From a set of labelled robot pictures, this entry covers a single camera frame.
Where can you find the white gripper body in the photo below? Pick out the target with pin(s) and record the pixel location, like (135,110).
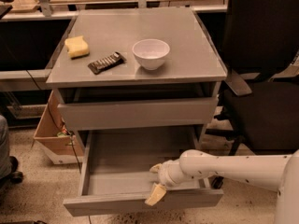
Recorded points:
(164,175)

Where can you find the grey drawer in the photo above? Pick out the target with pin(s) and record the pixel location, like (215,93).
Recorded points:
(134,114)
(116,175)

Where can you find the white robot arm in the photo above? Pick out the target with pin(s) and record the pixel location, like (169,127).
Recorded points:
(279,173)

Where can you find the grey drawer cabinet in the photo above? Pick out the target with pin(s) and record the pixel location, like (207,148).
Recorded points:
(192,68)

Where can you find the cardboard box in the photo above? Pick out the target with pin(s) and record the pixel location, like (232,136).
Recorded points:
(52,135)

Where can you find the white bowl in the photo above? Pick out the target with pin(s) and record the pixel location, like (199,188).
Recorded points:
(150,53)

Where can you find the dark snack bar wrapper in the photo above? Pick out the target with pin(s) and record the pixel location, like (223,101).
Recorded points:
(106,63)

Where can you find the yellow sponge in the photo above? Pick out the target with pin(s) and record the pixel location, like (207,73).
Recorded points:
(76,47)

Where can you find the person leg and shoe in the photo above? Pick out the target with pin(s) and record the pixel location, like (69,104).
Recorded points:
(8,164)

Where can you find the black office chair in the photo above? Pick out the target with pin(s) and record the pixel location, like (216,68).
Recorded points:
(260,39)

